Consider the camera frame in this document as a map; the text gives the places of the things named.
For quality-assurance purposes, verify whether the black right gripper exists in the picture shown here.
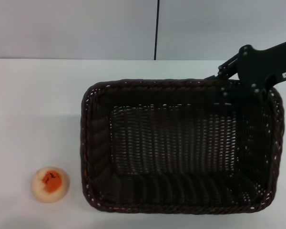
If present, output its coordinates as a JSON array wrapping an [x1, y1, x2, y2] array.
[[203, 37, 286, 106]]

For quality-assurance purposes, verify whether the dark woven rectangular basket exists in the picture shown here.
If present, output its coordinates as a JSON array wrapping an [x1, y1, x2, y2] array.
[[80, 78, 285, 215]]

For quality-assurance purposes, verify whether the round cream bun orange top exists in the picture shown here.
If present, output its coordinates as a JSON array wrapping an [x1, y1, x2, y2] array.
[[31, 166, 71, 204]]

